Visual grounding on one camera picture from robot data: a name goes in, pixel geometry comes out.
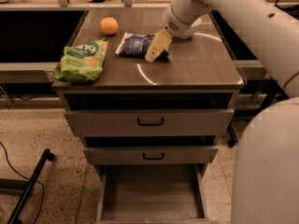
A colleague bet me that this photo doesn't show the white bowl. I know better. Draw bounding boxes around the white bowl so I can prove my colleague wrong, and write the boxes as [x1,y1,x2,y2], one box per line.
[179,18,202,39]

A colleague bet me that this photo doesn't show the orange fruit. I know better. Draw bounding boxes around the orange fruit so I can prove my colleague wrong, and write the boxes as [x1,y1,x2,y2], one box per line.
[100,17,119,35]

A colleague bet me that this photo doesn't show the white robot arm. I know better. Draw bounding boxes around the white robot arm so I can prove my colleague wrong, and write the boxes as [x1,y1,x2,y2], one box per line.
[146,0,299,224]

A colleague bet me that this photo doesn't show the top drawer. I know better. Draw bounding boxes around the top drawer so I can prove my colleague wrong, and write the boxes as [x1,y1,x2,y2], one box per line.
[65,109,234,137]

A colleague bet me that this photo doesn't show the green chip bag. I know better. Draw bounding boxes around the green chip bag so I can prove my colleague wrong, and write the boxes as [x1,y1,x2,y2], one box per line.
[53,38,108,82]

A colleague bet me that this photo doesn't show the black floor cable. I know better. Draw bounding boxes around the black floor cable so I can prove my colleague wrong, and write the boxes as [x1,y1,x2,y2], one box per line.
[0,141,45,224]

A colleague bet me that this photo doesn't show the black headphones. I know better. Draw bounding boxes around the black headphones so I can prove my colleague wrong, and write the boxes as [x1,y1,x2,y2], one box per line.
[275,0,299,19]

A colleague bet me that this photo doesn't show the drawer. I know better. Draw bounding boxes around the drawer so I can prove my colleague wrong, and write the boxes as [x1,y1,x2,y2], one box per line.
[65,109,234,137]
[96,164,208,224]
[83,146,218,165]

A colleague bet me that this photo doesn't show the middle drawer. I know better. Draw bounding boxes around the middle drawer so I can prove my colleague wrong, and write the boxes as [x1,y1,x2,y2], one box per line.
[83,146,218,165]

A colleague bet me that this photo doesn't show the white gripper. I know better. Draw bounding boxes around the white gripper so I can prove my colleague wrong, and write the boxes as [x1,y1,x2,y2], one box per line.
[145,4,191,63]

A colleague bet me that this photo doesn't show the black floor stand leg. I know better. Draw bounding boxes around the black floor stand leg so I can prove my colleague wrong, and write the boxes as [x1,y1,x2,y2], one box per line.
[5,148,55,224]

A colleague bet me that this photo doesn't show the grey drawer cabinet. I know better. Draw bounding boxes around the grey drawer cabinet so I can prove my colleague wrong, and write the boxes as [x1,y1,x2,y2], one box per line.
[51,7,245,224]

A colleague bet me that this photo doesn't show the blue chip bag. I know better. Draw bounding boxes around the blue chip bag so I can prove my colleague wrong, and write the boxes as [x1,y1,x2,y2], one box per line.
[115,33,169,59]

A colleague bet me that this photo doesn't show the black cabinet caster leg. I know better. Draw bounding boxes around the black cabinet caster leg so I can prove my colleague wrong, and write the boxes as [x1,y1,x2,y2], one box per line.
[227,125,238,147]

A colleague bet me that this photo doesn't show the bottom drawer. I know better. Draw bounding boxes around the bottom drawer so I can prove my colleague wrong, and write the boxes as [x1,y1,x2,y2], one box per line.
[96,164,208,224]

